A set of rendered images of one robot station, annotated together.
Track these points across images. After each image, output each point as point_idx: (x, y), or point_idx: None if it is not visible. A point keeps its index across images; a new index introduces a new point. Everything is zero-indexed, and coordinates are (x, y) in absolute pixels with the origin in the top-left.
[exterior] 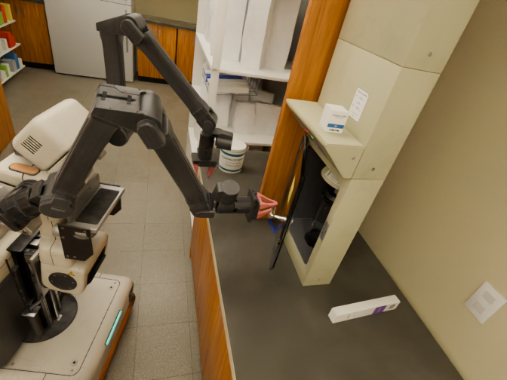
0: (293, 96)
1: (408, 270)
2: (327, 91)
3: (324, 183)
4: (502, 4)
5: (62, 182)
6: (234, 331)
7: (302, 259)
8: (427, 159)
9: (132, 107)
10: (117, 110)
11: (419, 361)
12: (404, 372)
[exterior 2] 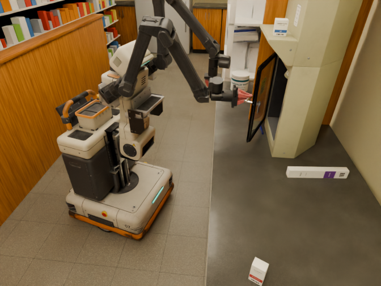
0: (267, 24)
1: (365, 154)
2: (287, 15)
3: None
4: None
5: (128, 73)
6: (216, 170)
7: (272, 138)
8: (380, 61)
9: (156, 24)
10: (149, 25)
11: (354, 207)
12: (335, 210)
